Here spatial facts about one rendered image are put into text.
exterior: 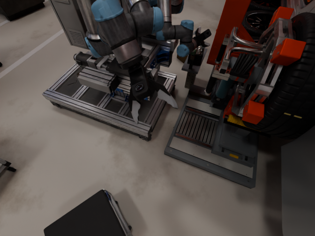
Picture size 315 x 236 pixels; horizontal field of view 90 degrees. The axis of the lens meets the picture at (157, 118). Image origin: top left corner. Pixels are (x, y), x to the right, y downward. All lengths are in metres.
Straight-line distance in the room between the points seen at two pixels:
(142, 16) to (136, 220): 1.39
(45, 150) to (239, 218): 1.89
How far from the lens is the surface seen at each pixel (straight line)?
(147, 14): 0.60
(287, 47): 0.85
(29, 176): 1.95
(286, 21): 1.12
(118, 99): 1.73
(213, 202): 1.59
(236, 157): 1.57
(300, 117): 0.97
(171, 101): 0.50
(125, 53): 0.46
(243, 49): 1.03
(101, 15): 0.47
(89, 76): 1.26
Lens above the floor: 1.51
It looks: 57 degrees down
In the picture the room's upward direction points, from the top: straight up
